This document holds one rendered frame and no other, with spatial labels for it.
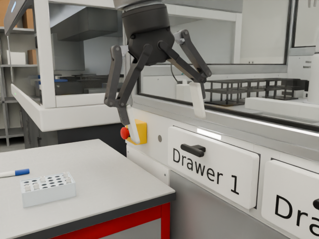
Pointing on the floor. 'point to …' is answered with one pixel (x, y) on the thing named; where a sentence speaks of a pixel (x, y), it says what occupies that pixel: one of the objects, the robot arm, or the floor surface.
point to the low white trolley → (85, 196)
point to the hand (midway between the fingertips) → (168, 123)
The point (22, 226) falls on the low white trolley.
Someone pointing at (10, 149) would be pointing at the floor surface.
